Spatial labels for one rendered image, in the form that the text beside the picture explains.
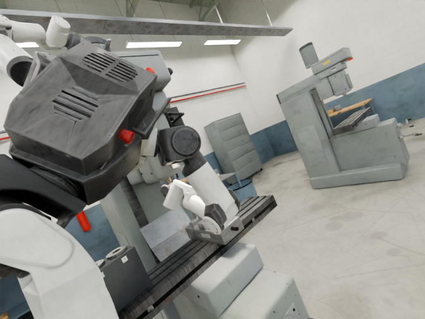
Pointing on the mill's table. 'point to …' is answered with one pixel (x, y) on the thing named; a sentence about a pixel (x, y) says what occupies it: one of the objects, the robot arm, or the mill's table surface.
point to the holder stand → (123, 275)
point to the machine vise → (193, 231)
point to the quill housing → (155, 169)
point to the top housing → (155, 61)
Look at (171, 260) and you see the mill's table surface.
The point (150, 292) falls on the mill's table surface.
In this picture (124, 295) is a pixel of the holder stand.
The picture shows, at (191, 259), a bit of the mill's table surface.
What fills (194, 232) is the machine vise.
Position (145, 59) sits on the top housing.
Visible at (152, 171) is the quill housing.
